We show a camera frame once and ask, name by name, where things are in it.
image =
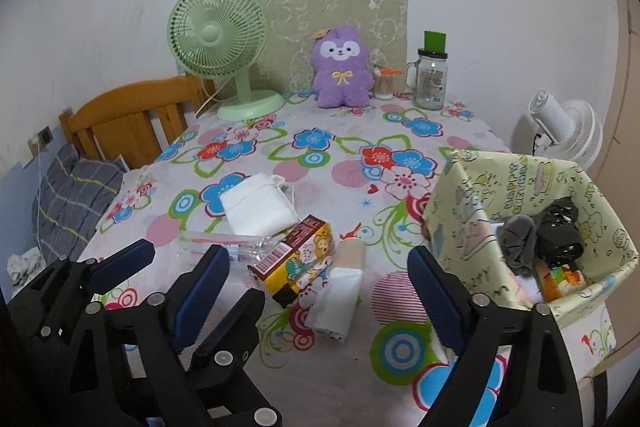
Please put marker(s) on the yellow paper-wrapped box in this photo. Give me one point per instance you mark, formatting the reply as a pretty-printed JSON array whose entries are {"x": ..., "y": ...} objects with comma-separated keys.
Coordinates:
[{"x": 525, "y": 177}]

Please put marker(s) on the white standing fan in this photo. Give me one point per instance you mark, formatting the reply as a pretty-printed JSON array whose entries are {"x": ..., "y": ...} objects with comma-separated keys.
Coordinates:
[{"x": 575, "y": 132}]

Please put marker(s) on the wall socket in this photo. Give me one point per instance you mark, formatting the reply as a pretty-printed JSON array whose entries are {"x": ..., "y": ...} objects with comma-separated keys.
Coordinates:
[{"x": 46, "y": 135}]

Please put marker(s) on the floral tablecloth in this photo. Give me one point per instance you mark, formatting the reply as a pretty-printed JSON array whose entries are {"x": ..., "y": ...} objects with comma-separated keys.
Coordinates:
[{"x": 340, "y": 147}]

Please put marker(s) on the purple plush toy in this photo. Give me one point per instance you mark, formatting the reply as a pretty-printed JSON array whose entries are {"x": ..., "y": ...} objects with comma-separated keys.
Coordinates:
[{"x": 342, "y": 82}]

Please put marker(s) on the toothpick jar with orange lid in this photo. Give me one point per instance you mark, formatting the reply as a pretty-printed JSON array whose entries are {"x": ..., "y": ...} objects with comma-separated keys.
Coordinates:
[{"x": 385, "y": 87}]

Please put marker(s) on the black plastic bag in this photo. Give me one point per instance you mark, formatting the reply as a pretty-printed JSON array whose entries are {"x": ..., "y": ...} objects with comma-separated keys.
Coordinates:
[{"x": 555, "y": 242}]

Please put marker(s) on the green desk fan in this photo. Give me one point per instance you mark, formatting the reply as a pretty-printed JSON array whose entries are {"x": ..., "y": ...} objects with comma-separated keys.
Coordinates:
[{"x": 210, "y": 32}]

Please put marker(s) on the green and orange packet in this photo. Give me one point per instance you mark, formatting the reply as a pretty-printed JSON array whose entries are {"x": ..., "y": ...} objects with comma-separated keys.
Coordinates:
[{"x": 557, "y": 282}]

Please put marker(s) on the glass mug jar green lid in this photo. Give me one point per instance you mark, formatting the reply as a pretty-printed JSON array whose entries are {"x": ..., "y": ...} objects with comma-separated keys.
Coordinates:
[{"x": 430, "y": 82}]

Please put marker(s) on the clear plastic case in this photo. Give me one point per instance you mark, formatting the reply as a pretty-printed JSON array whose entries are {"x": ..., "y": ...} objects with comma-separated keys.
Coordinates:
[{"x": 200, "y": 239}]

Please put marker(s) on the green patterned board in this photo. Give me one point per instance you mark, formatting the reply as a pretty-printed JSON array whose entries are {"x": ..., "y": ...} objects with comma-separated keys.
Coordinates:
[{"x": 300, "y": 22}]

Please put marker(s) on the beige door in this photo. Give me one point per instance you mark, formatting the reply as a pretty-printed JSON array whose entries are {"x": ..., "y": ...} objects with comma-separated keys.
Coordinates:
[{"x": 627, "y": 107}]

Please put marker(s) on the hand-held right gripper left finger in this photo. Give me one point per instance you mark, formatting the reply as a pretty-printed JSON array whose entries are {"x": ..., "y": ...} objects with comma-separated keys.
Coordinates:
[{"x": 200, "y": 292}]

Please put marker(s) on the crumpled white cloth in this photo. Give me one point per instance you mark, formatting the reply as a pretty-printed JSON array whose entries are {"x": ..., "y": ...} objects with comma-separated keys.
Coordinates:
[{"x": 25, "y": 264}]

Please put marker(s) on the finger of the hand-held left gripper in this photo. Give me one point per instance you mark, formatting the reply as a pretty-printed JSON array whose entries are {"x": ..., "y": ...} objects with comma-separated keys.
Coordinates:
[
  {"x": 122, "y": 264},
  {"x": 235, "y": 327}
]

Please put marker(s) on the yellow cartoon snack box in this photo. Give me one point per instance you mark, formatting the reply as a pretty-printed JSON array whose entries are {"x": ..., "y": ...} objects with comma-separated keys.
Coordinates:
[{"x": 295, "y": 262}]

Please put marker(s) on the grey plaid pillow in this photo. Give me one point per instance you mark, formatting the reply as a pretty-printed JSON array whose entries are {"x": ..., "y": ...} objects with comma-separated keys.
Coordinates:
[{"x": 70, "y": 202}]

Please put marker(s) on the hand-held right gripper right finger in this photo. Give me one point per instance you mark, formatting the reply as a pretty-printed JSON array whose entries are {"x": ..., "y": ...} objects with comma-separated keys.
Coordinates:
[{"x": 440, "y": 302}]

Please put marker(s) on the wooden bed headboard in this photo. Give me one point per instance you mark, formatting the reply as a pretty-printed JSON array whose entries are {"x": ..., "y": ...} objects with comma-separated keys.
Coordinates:
[{"x": 115, "y": 107}]

